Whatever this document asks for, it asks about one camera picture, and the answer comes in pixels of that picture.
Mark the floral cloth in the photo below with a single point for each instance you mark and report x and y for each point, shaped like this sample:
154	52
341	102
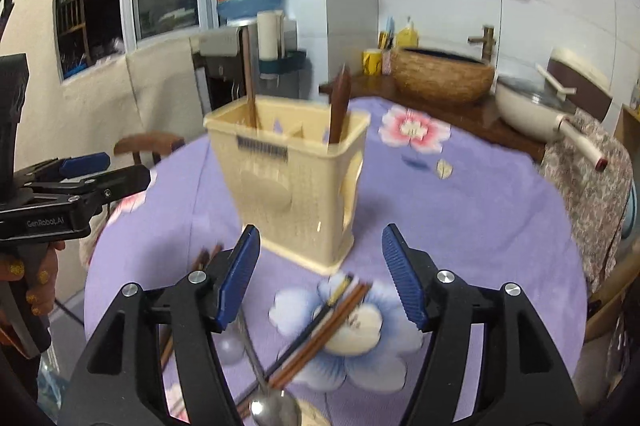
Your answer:
595	196

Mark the metal spoon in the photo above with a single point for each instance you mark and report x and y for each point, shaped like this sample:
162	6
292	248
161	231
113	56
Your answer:
232	348
275	408

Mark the purple floral tablecloth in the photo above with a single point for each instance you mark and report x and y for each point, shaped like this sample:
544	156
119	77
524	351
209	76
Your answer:
475	216

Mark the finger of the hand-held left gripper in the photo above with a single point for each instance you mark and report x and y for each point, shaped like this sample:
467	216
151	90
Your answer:
120	183
85	163

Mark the brown wooden chopstick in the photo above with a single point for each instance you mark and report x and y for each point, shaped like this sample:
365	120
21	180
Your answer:
214	253
350	303
248	76
320	346
200	258

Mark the water dispenser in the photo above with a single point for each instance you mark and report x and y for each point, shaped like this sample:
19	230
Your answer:
220	43

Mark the beige cloth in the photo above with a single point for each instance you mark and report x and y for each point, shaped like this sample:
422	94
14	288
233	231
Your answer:
100	106

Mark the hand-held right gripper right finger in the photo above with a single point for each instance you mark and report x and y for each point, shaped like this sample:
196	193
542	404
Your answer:
402	276

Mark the wooden cabinet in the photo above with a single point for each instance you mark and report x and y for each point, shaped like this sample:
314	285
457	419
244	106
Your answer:
631	126

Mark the blue wall holder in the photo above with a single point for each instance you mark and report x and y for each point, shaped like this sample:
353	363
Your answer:
285	63

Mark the beige plastic utensil holder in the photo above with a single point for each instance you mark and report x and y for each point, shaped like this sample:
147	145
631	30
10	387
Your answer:
280	186

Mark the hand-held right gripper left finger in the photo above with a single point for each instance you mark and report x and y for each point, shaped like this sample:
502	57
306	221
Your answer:
239	276

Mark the person's left hand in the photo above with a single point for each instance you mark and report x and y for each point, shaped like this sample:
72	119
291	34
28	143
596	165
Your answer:
42	278

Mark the wooden chair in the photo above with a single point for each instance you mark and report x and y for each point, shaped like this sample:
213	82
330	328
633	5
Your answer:
145	143

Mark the black chopstick yellow pattern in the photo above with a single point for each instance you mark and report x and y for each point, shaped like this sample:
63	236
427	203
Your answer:
320	316

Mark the yellow soap bottle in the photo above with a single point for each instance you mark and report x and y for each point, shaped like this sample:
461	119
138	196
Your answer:
407	37

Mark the dark wooden spoon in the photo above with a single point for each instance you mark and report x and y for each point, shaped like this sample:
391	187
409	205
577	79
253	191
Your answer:
340	106

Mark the rice cooker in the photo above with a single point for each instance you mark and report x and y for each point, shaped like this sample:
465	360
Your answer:
585	81

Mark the brass faucet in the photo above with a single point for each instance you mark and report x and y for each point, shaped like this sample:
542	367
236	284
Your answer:
487	43

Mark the woven basin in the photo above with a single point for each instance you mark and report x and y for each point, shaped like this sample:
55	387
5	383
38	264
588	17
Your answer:
440	81

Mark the paper roll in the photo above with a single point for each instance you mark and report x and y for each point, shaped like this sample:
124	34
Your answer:
270	33

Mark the yellow cup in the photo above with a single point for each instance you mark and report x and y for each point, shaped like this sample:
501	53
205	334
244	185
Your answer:
372	62

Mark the white pan with lid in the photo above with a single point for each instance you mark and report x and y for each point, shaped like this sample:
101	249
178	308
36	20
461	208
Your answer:
520	111

